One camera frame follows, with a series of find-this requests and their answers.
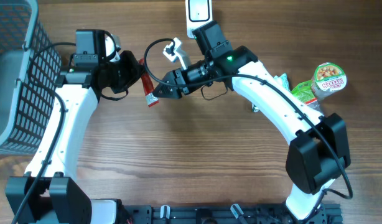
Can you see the pale green wipes packet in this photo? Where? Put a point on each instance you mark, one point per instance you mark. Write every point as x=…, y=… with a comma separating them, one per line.
x=283, y=81

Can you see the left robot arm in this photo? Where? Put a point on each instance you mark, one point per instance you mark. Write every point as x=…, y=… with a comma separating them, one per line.
x=52, y=112

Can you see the instant noodle cup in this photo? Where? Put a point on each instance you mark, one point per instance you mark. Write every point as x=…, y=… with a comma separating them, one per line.
x=328, y=79

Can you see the grey plastic mesh basket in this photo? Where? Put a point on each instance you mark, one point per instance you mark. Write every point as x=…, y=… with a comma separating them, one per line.
x=29, y=66

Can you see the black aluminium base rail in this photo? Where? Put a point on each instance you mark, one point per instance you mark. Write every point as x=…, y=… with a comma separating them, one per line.
x=270, y=213

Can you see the red snack packet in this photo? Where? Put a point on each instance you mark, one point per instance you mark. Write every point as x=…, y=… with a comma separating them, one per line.
x=148, y=89

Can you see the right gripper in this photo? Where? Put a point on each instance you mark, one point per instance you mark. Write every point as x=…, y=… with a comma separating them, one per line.
x=177, y=94

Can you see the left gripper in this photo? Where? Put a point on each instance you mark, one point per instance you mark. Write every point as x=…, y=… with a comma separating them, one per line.
x=129, y=57

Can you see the white barcode scanner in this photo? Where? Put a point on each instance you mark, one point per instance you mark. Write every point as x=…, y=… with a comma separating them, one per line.
x=198, y=13

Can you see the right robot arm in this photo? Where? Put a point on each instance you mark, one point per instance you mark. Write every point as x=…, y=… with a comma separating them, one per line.
x=318, y=152

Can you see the green snack bag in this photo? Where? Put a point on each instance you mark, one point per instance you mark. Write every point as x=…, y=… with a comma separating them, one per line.
x=303, y=93

